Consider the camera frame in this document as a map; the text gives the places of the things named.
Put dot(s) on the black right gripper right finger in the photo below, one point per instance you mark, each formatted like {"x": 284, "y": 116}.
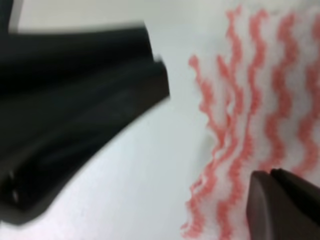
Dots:
{"x": 282, "y": 206}

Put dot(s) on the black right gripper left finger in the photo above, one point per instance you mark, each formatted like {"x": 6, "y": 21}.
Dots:
{"x": 63, "y": 96}

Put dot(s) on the pink white wavy towel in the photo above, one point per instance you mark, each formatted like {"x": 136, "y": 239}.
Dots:
{"x": 260, "y": 92}

